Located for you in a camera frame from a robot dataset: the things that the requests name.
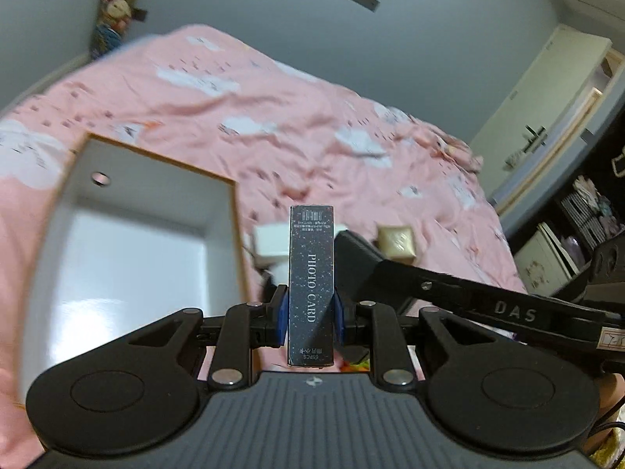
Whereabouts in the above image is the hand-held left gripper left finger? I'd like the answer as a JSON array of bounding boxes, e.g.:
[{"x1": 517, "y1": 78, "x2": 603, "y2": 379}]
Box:
[{"x1": 114, "y1": 284, "x2": 290, "y2": 392}]

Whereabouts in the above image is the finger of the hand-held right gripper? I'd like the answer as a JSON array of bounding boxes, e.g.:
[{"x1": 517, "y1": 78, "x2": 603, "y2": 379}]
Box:
[{"x1": 334, "y1": 231, "x2": 470, "y2": 317}]

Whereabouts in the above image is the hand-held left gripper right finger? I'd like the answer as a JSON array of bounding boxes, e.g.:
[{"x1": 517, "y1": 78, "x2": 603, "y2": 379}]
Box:
[{"x1": 332, "y1": 288, "x2": 509, "y2": 387}]

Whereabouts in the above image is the black photo card box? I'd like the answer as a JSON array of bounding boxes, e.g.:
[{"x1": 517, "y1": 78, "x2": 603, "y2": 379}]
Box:
[{"x1": 287, "y1": 204, "x2": 336, "y2": 368}]

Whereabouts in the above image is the orange storage box white inside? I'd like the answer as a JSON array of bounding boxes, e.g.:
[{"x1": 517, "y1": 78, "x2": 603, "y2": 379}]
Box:
[{"x1": 20, "y1": 132, "x2": 255, "y2": 414}]

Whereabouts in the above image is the person's right forearm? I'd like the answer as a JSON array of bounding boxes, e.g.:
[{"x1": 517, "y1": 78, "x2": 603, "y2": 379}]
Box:
[{"x1": 588, "y1": 369, "x2": 625, "y2": 455}]

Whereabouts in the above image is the small gold box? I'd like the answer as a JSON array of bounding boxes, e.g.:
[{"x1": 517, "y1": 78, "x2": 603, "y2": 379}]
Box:
[{"x1": 376, "y1": 225, "x2": 419, "y2": 263}]

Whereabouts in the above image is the white cabinet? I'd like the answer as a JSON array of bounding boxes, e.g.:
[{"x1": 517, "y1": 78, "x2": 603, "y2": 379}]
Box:
[{"x1": 512, "y1": 222, "x2": 589, "y2": 298}]

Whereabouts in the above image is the small white box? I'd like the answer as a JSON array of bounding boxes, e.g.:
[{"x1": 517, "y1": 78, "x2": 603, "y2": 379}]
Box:
[{"x1": 251, "y1": 224, "x2": 292, "y2": 267}]

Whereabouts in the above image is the dark shelf with items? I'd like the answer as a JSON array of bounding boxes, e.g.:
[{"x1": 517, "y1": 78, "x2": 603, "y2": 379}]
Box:
[{"x1": 557, "y1": 144, "x2": 625, "y2": 260}]

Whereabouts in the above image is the pink printed bed sheet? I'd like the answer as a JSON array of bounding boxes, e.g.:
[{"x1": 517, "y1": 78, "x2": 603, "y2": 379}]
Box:
[{"x1": 0, "y1": 24, "x2": 530, "y2": 450}]

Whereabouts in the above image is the white door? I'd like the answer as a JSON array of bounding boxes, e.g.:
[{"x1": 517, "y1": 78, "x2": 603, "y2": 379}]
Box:
[{"x1": 470, "y1": 24, "x2": 614, "y2": 208}]

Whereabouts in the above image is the pile of plush toys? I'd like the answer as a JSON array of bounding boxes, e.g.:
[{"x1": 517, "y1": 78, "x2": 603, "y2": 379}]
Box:
[{"x1": 90, "y1": 0, "x2": 150, "y2": 59}]

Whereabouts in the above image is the black cable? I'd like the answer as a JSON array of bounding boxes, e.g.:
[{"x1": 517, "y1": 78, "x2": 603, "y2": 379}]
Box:
[{"x1": 592, "y1": 419, "x2": 625, "y2": 448}]

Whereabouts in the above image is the black door handle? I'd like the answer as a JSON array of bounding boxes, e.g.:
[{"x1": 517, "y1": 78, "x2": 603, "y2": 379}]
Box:
[{"x1": 520, "y1": 125, "x2": 548, "y2": 155}]

